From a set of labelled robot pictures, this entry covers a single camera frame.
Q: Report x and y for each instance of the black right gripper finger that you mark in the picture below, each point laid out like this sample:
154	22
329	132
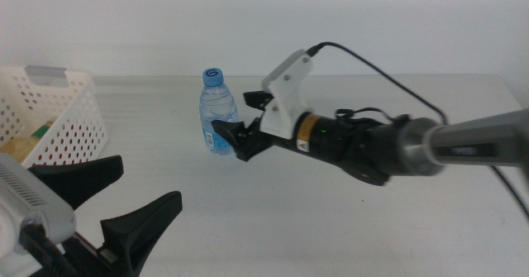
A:
233	132
256	99

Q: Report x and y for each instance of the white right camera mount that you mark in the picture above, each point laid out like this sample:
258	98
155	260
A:
285	99

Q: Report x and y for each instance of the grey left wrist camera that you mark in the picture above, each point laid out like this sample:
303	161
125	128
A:
33	198

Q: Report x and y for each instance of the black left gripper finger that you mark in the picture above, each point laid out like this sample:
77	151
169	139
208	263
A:
78	178
140	227

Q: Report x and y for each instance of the yellow tea bottle green label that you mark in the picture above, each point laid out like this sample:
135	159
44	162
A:
20	146

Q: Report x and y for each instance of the clear water bottle blue cap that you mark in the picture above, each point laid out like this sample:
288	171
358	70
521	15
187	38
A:
217	103

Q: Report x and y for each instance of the white perforated plastic basket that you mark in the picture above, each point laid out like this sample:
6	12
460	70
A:
82	103

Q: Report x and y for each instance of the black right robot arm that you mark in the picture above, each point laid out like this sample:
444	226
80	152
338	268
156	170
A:
475	144

